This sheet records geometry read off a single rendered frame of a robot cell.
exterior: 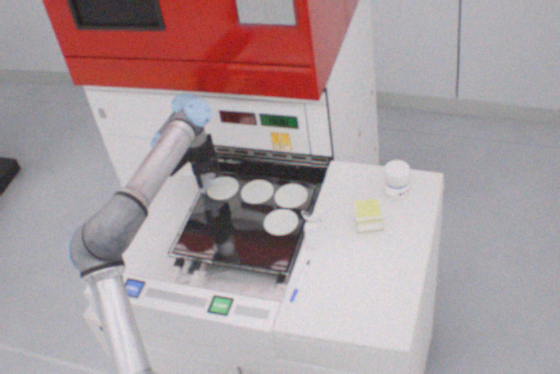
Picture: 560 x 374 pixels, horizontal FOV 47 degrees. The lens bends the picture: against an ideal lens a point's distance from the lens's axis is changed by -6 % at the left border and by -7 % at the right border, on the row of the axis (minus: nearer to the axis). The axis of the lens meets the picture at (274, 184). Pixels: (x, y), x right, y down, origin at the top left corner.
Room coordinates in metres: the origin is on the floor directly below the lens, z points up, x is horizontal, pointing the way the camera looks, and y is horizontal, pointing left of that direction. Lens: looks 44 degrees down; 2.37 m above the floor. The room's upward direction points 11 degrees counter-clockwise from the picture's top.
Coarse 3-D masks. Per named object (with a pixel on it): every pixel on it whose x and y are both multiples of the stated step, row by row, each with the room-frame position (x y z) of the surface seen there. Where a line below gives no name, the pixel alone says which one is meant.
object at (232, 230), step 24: (240, 192) 1.52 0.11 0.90; (312, 192) 1.46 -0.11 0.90; (192, 216) 1.45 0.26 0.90; (216, 216) 1.43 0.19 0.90; (240, 216) 1.41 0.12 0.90; (264, 216) 1.40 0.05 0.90; (192, 240) 1.35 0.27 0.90; (216, 240) 1.34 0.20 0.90; (240, 240) 1.32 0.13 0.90; (264, 240) 1.30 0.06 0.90; (288, 240) 1.29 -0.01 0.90; (264, 264) 1.21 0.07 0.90
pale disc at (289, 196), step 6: (288, 186) 1.50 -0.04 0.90; (294, 186) 1.50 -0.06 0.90; (300, 186) 1.49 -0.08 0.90; (276, 192) 1.49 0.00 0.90; (282, 192) 1.48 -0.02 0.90; (288, 192) 1.48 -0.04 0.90; (294, 192) 1.47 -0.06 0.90; (300, 192) 1.47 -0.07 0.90; (306, 192) 1.46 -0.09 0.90; (276, 198) 1.46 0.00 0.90; (282, 198) 1.46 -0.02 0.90; (288, 198) 1.45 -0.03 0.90; (294, 198) 1.45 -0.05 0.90; (300, 198) 1.44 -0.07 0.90; (306, 198) 1.44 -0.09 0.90; (282, 204) 1.43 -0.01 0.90; (288, 204) 1.43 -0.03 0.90; (294, 204) 1.42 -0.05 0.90; (300, 204) 1.42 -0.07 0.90
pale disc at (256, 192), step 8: (248, 184) 1.54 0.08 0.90; (256, 184) 1.54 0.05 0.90; (264, 184) 1.53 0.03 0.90; (248, 192) 1.51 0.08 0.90; (256, 192) 1.50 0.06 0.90; (264, 192) 1.50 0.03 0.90; (272, 192) 1.49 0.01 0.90; (248, 200) 1.47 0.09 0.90; (256, 200) 1.47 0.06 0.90; (264, 200) 1.46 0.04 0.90
